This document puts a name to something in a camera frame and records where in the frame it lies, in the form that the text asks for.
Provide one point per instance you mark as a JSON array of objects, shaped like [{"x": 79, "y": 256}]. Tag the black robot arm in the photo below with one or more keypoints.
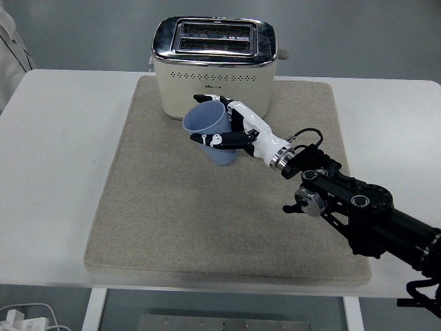
[{"x": 379, "y": 224}]

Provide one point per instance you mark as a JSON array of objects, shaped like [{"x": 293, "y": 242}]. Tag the cream and chrome toaster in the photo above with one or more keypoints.
[{"x": 213, "y": 79}]

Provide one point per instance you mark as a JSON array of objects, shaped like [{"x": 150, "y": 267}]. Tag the beige fabric table mat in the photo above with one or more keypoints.
[{"x": 172, "y": 213}]

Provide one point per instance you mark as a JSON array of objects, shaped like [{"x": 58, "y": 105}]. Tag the blue ribbed plastic cup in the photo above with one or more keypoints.
[{"x": 206, "y": 119}]

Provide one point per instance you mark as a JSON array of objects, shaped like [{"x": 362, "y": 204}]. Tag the white power strip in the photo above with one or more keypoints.
[{"x": 24, "y": 323}]

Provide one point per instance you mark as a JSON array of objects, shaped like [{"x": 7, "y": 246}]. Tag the black table control panel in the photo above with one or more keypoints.
[{"x": 402, "y": 302}]

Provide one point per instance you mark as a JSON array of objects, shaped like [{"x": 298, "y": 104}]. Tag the white table leg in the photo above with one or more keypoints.
[
  {"x": 93, "y": 310},
  {"x": 353, "y": 315}
]

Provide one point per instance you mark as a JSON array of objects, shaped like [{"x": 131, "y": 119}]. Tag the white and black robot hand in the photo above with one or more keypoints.
[{"x": 267, "y": 141}]

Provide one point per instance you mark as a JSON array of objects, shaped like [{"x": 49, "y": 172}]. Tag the grey metal plate with screws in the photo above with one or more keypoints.
[{"x": 224, "y": 324}]

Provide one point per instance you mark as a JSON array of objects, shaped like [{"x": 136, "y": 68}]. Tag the person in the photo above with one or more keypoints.
[{"x": 10, "y": 65}]

